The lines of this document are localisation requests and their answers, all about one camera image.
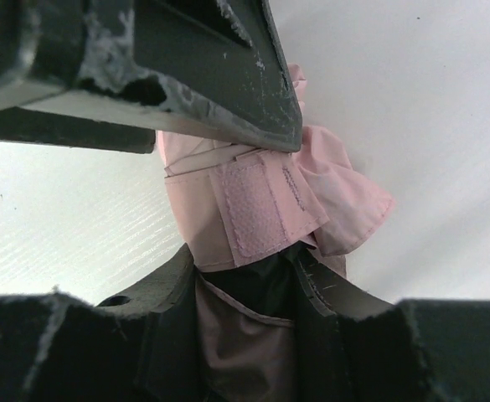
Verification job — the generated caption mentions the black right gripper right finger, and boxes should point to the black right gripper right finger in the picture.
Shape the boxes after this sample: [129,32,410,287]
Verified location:
[294,250,490,401]

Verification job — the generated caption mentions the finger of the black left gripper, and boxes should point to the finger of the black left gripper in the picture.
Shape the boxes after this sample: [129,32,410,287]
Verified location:
[0,1,302,154]

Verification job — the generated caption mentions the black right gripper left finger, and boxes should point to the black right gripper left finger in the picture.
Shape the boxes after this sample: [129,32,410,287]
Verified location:
[0,247,204,401]

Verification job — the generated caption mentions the pink folding umbrella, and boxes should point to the pink folding umbrella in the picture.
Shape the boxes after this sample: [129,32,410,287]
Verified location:
[154,62,397,402]

